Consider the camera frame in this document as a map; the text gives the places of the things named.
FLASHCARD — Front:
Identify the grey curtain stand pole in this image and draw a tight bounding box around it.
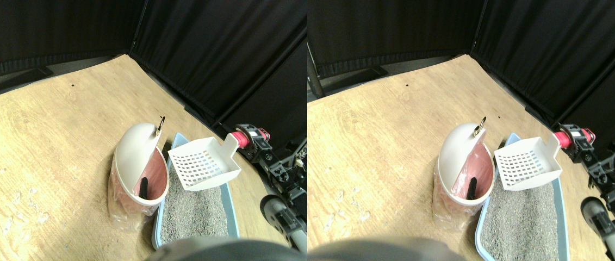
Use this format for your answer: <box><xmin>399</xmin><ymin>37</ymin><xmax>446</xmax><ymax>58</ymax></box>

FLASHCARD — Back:
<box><xmin>307</xmin><ymin>41</ymin><xmax>325</xmax><ymax>100</ymax></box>

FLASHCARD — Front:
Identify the blue litter tray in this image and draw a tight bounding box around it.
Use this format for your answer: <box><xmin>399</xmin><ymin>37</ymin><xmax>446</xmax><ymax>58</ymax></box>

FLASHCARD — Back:
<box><xmin>152</xmin><ymin>132</ymin><xmax>241</xmax><ymax>251</ymax></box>
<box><xmin>473</xmin><ymin>132</ymin><xmax>570</xmax><ymax>261</ymax></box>

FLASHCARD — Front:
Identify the white scoop with red handle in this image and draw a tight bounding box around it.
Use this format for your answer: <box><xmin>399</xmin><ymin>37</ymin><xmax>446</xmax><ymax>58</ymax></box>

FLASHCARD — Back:
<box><xmin>167</xmin><ymin>130</ymin><xmax>253</xmax><ymax>191</ymax></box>
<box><xmin>494</xmin><ymin>130</ymin><xmax>573</xmax><ymax>191</ymax></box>

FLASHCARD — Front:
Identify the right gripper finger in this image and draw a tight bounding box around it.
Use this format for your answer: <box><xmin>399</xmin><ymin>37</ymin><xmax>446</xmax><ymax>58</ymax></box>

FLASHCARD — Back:
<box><xmin>247</xmin><ymin>140</ymin><xmax>274</xmax><ymax>163</ymax></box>
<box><xmin>557</xmin><ymin>124</ymin><xmax>585</xmax><ymax>145</ymax></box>
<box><xmin>235</xmin><ymin>124</ymin><xmax>263</xmax><ymax>145</ymax></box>
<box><xmin>569</xmin><ymin>140</ymin><xmax>596</xmax><ymax>163</ymax></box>

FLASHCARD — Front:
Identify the curtain stand foot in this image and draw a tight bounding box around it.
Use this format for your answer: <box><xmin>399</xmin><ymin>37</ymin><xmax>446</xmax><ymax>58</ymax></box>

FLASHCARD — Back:
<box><xmin>322</xmin><ymin>65</ymin><xmax>389</xmax><ymax>88</ymax></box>
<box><xmin>0</xmin><ymin>65</ymin><xmax>54</xmax><ymax>91</ymax></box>

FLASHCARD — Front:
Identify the white bin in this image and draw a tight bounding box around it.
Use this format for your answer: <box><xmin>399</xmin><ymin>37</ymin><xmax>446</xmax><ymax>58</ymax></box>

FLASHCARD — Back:
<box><xmin>107</xmin><ymin>116</ymin><xmax>170</xmax><ymax>232</ymax></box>
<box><xmin>432</xmin><ymin>117</ymin><xmax>495</xmax><ymax>229</ymax></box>

